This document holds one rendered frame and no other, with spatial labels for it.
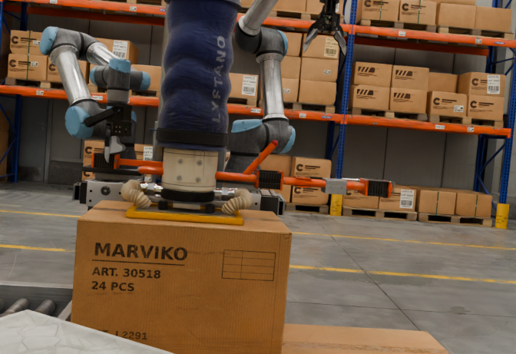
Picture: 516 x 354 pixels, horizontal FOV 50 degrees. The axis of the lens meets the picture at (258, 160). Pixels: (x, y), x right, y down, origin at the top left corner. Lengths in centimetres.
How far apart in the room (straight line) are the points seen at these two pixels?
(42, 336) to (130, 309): 110
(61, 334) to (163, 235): 105
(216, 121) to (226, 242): 36
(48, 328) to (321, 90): 848
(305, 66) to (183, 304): 753
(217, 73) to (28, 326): 122
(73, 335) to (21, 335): 4
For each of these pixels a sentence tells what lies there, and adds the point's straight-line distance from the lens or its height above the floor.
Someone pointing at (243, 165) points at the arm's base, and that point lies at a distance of 217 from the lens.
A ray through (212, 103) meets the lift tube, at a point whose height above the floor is 130.
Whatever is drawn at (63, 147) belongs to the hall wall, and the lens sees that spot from 1056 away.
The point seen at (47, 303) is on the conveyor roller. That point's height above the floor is 55.
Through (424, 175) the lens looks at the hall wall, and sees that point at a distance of 1076.
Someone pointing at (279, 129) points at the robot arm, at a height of 124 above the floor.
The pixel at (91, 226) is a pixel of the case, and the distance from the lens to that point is 161.
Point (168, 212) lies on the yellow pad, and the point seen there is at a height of 97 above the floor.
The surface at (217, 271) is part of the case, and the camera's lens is 162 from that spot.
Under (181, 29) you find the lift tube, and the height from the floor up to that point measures 150.
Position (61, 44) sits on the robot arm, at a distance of 239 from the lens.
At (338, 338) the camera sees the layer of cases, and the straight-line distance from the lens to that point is 202.
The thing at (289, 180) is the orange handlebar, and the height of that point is 108.
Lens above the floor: 122
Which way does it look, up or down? 3 degrees down
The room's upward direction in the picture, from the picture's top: 5 degrees clockwise
